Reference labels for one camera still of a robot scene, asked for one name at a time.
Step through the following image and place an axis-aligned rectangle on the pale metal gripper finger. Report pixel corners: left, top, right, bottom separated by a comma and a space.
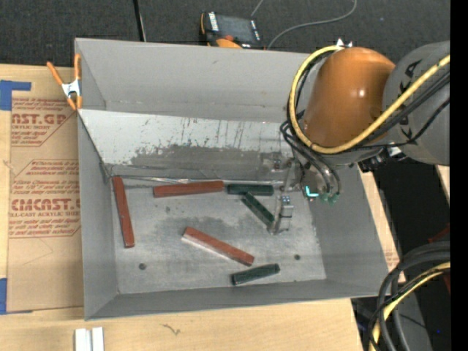
268, 203, 282, 236
279, 195, 295, 233

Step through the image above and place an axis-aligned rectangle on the dark green flat block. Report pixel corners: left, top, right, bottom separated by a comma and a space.
230, 263, 282, 287
226, 183, 276, 197
241, 192, 276, 227

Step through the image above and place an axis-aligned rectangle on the red-brown flat block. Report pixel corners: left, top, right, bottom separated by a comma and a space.
152, 180, 225, 199
110, 175, 136, 249
180, 226, 256, 268

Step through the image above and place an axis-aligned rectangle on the grey metal bin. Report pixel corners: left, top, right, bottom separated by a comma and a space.
74, 37, 390, 322

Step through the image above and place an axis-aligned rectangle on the brown cardboard board, red print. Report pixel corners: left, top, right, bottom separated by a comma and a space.
0, 63, 407, 316

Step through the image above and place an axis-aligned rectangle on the black cylinder on white bracket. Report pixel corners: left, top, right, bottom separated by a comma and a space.
358, 145, 403, 172

